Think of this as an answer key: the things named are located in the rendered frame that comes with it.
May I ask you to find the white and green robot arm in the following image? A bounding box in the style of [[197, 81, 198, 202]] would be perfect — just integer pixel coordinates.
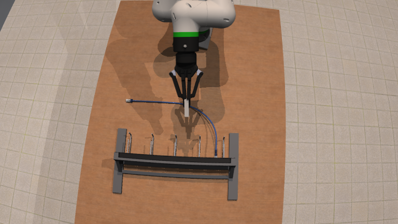
[[152, 0, 236, 54]]

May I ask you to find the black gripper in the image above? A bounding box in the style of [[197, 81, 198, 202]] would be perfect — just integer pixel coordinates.
[[169, 53, 203, 117]]

